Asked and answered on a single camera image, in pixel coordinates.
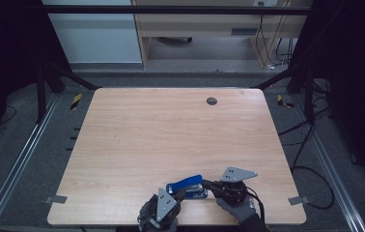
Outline black floor cable bundle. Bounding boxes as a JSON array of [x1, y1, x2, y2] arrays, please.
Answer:
[[277, 78, 333, 167]]

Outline yellow clamp right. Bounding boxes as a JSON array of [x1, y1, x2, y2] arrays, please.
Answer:
[[276, 94, 296, 109]]

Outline grey table edge bracket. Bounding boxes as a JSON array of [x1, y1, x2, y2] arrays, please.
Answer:
[[288, 195, 311, 207], [42, 194, 69, 205]]

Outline black frame crossbar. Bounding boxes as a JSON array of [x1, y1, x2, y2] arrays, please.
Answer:
[[42, 4, 312, 15]]

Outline thin black floor cable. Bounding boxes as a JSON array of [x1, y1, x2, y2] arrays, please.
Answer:
[[0, 105, 18, 126]]

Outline black looped floor cable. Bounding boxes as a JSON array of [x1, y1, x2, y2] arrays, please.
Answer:
[[291, 165, 336, 211]]

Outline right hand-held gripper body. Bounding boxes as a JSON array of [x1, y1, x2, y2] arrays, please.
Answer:
[[213, 165, 259, 208]]

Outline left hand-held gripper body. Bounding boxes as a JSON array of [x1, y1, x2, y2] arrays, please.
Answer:
[[143, 187, 183, 230]]

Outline light wooden desk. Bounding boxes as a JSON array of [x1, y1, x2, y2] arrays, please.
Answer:
[[131, 0, 314, 70]]

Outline blue stapler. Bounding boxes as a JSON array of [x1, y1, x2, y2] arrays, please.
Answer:
[[165, 174, 210, 200]]

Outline dark chair base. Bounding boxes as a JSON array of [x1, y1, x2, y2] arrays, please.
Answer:
[[155, 36, 194, 45]]

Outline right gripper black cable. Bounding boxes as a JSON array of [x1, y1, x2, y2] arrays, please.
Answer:
[[245, 186, 267, 224]]

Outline person's right hand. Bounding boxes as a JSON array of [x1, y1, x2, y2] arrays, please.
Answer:
[[215, 195, 258, 225]]

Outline hanging cables under desk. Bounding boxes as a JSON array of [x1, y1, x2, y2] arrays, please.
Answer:
[[254, 2, 295, 70]]

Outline person's left hand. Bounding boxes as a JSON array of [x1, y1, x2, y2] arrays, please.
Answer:
[[137, 193, 181, 232]]

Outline white cabinet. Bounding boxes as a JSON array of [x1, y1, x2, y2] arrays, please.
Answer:
[[42, 0, 143, 65]]

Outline dark curtain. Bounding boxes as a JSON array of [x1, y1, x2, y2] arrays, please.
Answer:
[[291, 0, 365, 189], [0, 0, 73, 156]]

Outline black frame strut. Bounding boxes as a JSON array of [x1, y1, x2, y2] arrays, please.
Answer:
[[253, 62, 316, 125], [36, 61, 101, 124]]

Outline aluminium floor rail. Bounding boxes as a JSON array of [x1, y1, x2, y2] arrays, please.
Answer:
[[0, 94, 60, 232], [290, 95, 365, 232]]

